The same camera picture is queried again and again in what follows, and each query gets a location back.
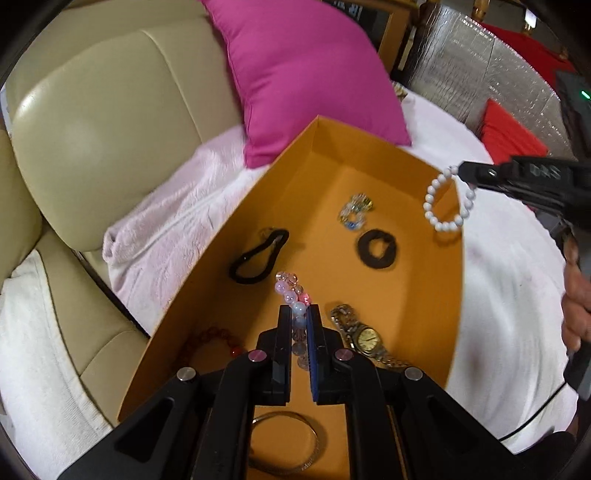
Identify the person's right hand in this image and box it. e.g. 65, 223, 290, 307
561, 236, 591, 356

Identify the white towel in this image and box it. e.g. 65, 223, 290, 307
0, 251, 116, 462

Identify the red pillow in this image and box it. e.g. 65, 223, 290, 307
480, 98, 549, 162

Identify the silver foil mat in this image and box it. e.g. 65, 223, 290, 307
409, 4, 573, 160

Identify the black cable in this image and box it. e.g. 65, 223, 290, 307
501, 381, 571, 441

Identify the pink pillow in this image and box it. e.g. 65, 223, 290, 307
201, 0, 413, 169

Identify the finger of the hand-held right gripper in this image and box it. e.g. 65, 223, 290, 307
475, 181, 536, 203
461, 159, 513, 184

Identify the black hair tie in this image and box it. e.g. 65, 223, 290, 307
229, 226, 290, 284

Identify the beige leather sofa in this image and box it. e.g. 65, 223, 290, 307
0, 0, 245, 416

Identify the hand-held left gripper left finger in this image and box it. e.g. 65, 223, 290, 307
55, 305, 294, 480

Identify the pink bead bracelet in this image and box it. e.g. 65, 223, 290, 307
274, 271, 315, 370

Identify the black scrunchie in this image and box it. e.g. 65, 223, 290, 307
357, 228, 399, 270

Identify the white bead bracelet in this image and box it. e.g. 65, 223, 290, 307
424, 165, 476, 232

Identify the orange cardboard box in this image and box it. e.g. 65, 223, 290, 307
117, 115, 465, 480

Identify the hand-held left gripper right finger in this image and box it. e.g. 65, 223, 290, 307
308, 305, 532, 480

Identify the crystal bead bracelet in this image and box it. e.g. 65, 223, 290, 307
338, 194, 374, 230

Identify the red bead bracelet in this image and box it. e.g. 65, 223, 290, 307
178, 325, 247, 370

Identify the silver and gold wristwatch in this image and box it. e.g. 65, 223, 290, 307
329, 302, 407, 372

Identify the red cloth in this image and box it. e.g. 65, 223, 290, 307
480, 23, 578, 77

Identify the silver bangle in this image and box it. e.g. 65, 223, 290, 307
249, 411, 328, 476

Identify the pale pink blanket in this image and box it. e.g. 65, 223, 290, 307
102, 80, 578, 455

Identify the wooden cabinet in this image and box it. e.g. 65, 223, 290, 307
379, 0, 435, 70

